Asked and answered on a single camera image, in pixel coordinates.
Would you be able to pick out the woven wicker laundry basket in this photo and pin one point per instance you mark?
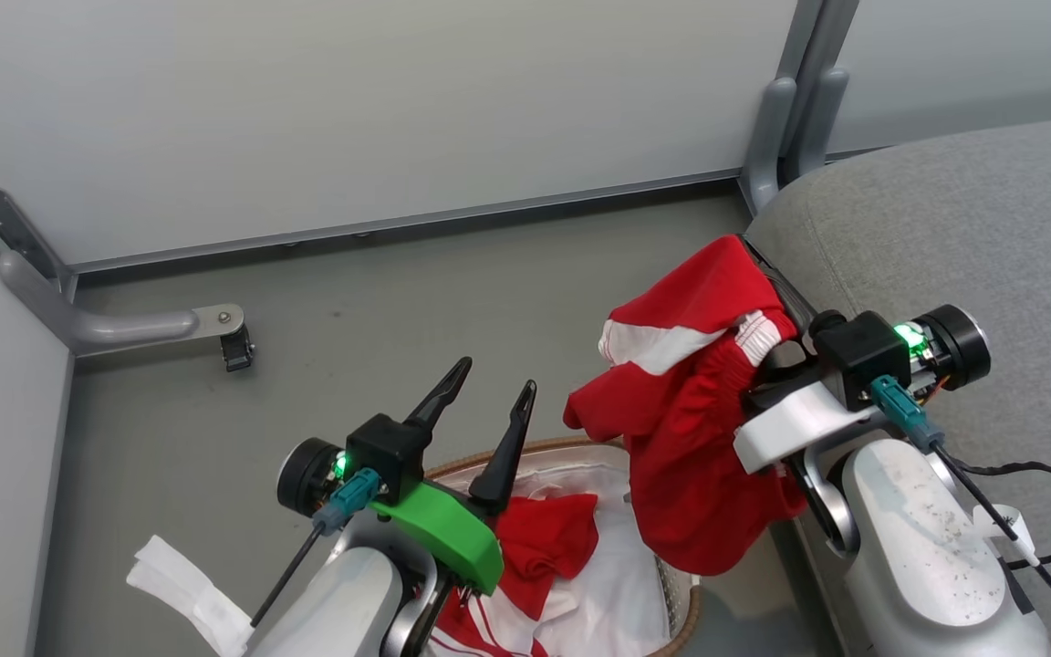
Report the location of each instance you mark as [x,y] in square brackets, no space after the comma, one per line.
[685,607]

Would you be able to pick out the red shorts with white trim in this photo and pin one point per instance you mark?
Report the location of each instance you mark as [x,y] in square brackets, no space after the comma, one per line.
[694,438]

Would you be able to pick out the red garment with white stripes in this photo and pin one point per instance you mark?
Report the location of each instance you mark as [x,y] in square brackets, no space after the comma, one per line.
[475,634]

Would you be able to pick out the grey fabric sofa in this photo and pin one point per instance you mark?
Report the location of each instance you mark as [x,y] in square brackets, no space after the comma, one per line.
[972,228]

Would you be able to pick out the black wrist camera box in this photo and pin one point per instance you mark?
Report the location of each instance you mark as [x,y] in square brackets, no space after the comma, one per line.
[389,452]
[858,356]

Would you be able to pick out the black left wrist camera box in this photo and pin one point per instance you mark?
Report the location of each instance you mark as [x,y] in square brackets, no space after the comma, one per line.
[389,452]

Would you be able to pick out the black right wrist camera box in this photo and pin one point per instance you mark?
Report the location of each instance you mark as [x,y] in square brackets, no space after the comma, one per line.
[858,356]

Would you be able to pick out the grey partition foot with caster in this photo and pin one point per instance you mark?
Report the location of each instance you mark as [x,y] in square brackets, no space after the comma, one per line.
[115,324]

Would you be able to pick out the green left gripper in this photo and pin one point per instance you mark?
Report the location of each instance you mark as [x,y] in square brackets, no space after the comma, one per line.
[452,534]

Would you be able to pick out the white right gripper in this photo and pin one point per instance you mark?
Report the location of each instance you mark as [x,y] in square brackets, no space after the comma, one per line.
[790,424]

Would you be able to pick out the red white clothes in basket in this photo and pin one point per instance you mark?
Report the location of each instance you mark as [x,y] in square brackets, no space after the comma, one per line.
[612,584]

